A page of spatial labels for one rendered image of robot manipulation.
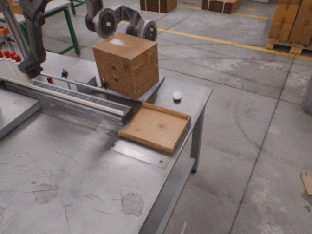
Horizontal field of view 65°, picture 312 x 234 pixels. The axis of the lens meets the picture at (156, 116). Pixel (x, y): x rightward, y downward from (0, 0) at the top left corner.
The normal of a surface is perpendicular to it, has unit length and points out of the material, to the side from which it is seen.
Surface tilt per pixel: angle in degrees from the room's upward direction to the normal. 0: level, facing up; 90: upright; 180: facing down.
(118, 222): 0
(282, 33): 90
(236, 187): 0
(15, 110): 0
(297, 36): 90
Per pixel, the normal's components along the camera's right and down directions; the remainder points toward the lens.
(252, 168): -0.04, -0.74
